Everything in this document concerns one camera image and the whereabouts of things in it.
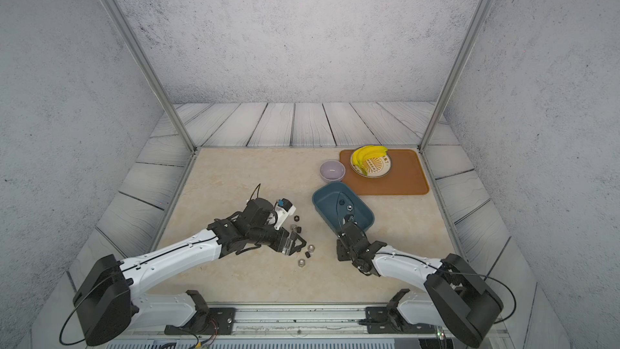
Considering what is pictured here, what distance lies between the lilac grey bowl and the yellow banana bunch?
77 millimetres

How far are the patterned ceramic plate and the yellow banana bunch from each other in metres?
0.01

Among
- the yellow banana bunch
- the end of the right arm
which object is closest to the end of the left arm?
the end of the right arm

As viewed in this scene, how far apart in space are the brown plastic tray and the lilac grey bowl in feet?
0.06

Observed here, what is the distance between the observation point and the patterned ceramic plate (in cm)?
110

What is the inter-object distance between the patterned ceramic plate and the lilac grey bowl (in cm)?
7

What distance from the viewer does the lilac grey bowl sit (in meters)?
1.05

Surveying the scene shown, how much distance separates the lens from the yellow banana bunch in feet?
3.61

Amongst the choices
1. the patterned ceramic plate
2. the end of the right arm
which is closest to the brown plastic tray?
the patterned ceramic plate

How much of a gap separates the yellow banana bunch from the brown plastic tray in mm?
32

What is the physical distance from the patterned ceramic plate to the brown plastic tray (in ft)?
0.03

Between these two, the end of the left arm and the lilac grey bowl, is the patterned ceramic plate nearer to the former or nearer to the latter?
the lilac grey bowl
